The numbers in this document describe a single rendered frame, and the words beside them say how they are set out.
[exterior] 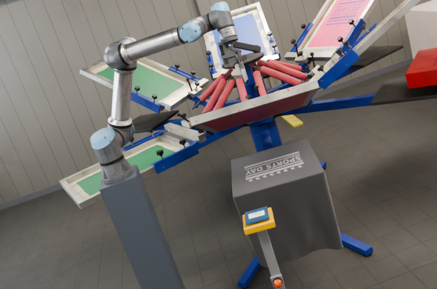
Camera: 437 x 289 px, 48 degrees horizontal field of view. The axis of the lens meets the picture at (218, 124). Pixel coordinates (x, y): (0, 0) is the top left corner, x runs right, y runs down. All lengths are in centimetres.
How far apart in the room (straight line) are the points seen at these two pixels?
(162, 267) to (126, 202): 39
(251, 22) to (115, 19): 208
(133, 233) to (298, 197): 80
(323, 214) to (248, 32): 246
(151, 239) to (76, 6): 417
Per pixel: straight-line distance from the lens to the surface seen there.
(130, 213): 237
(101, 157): 231
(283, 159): 258
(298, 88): 217
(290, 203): 238
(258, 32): 450
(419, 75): 294
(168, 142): 343
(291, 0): 644
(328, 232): 250
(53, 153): 651
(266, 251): 216
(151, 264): 249
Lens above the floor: 195
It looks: 17 degrees down
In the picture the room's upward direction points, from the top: 18 degrees counter-clockwise
